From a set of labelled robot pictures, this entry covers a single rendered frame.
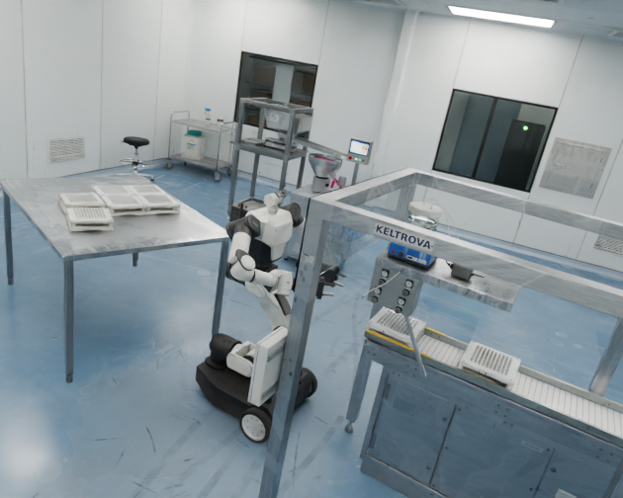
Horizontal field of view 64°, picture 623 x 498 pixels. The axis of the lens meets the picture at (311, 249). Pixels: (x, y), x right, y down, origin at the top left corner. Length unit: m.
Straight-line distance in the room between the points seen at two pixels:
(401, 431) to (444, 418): 0.26
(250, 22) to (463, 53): 3.25
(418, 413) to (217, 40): 7.17
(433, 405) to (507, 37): 5.72
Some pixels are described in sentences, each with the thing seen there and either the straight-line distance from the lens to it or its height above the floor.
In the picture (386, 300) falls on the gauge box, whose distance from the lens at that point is 2.38.
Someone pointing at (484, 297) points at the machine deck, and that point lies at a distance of 2.24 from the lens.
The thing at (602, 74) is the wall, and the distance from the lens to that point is 7.54.
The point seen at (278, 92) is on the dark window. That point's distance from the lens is 8.23.
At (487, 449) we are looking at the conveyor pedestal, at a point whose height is 0.50.
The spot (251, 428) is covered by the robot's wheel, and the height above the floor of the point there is 0.08.
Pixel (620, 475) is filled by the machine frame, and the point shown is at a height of 1.15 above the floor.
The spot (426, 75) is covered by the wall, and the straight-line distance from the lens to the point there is 7.56.
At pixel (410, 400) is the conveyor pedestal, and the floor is 0.57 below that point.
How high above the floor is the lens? 2.07
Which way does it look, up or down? 21 degrees down
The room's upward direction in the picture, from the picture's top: 10 degrees clockwise
